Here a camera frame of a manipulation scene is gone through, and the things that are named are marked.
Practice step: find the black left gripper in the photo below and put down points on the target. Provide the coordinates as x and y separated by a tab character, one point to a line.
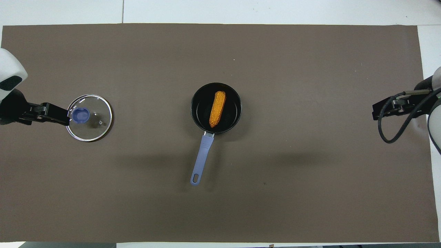
19	110

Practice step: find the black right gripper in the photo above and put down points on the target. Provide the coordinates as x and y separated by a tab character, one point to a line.
410	103

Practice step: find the glass lid with blue knob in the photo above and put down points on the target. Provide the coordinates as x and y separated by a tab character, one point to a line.
93	119

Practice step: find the orange corn cob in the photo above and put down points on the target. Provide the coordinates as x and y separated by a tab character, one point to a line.
217	108

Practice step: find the brown table mat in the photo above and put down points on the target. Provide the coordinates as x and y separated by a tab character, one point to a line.
241	206

